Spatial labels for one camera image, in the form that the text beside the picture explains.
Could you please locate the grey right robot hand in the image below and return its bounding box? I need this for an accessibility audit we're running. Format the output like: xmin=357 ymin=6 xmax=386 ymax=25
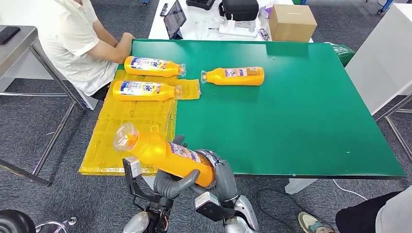
xmin=189 ymin=149 xmax=240 ymax=204

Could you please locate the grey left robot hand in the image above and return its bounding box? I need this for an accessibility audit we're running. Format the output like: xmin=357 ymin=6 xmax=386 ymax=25
xmin=153 ymin=135 xmax=201 ymax=200

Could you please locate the orange detergent bottle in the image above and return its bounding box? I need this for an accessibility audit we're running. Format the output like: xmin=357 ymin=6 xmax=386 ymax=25
xmin=112 ymin=80 xmax=183 ymax=102
xmin=113 ymin=122 xmax=216 ymax=188
xmin=200 ymin=67 xmax=265 ymax=86
xmin=123 ymin=56 xmax=187 ymax=78

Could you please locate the white table leg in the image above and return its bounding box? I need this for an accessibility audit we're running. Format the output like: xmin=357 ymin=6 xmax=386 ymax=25
xmin=285 ymin=178 xmax=318 ymax=195

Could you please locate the yellow taped cardboard sheet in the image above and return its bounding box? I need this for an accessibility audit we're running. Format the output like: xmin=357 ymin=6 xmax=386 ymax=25
xmin=79 ymin=69 xmax=201 ymax=177

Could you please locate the white and green sneaker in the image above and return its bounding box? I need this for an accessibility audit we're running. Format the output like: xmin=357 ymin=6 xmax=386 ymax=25
xmin=297 ymin=211 xmax=335 ymax=233

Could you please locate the chrome stool base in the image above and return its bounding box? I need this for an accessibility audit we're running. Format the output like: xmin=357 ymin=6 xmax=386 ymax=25
xmin=34 ymin=216 xmax=78 ymax=233

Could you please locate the green table mat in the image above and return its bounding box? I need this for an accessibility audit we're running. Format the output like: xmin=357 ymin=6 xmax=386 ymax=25
xmin=117 ymin=38 xmax=406 ymax=180

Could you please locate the white power strip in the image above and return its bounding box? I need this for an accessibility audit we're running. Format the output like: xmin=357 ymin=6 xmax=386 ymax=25
xmin=207 ymin=14 xmax=258 ymax=38

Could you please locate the black round stool seat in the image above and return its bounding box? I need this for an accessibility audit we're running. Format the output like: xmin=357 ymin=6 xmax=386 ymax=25
xmin=0 ymin=209 xmax=36 ymax=233

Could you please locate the person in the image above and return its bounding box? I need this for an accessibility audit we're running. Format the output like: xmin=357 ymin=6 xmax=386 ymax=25
xmin=335 ymin=185 xmax=412 ymax=233
xmin=38 ymin=0 xmax=136 ymax=102

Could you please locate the black tablet on stand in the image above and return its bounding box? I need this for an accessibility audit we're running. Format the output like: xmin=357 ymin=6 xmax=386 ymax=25
xmin=163 ymin=0 xmax=188 ymax=40

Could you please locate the brown cardboard box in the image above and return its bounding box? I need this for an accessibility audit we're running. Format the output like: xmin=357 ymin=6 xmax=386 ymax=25
xmin=268 ymin=4 xmax=318 ymax=43

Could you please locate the white desk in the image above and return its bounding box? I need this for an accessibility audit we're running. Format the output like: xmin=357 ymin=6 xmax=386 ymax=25
xmin=148 ymin=0 xmax=313 ymax=43

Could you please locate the black zip bag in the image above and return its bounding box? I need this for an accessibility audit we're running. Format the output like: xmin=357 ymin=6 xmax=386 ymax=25
xmin=218 ymin=0 xmax=260 ymax=22

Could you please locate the purple plastic packet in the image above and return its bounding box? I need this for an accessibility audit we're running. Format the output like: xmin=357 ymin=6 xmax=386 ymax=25
xmin=258 ymin=4 xmax=274 ymax=19

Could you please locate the green shopping bag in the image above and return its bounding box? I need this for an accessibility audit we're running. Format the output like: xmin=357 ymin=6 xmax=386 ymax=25
xmin=325 ymin=42 xmax=356 ymax=67

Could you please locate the flat black case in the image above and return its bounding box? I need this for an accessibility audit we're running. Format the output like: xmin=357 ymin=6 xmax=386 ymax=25
xmin=186 ymin=0 xmax=217 ymax=11

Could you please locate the white table with metal legs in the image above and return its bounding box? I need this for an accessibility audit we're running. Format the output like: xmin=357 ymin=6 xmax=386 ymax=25
xmin=344 ymin=3 xmax=412 ymax=162

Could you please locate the grey metal table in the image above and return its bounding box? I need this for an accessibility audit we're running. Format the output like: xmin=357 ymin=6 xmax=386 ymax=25
xmin=0 ymin=25 xmax=87 ymax=188

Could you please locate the blue chair base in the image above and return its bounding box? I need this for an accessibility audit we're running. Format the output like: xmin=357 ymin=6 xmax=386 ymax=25
xmin=365 ymin=0 xmax=395 ymax=15

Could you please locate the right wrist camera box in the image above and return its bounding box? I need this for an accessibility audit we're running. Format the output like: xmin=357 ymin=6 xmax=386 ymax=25
xmin=194 ymin=191 xmax=236 ymax=222

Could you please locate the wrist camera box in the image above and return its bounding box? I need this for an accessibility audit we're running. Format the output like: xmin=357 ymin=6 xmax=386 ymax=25
xmin=122 ymin=156 xmax=143 ymax=194
xmin=194 ymin=191 xmax=236 ymax=222

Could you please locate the black floor cable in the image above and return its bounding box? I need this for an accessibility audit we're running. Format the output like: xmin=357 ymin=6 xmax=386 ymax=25
xmin=256 ymin=188 xmax=307 ymax=227

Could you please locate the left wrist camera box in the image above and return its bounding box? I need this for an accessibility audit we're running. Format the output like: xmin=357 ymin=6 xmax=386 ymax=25
xmin=122 ymin=156 xmax=143 ymax=194

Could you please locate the white floor cable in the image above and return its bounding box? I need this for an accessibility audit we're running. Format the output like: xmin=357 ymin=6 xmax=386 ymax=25
xmin=331 ymin=179 xmax=369 ymax=201

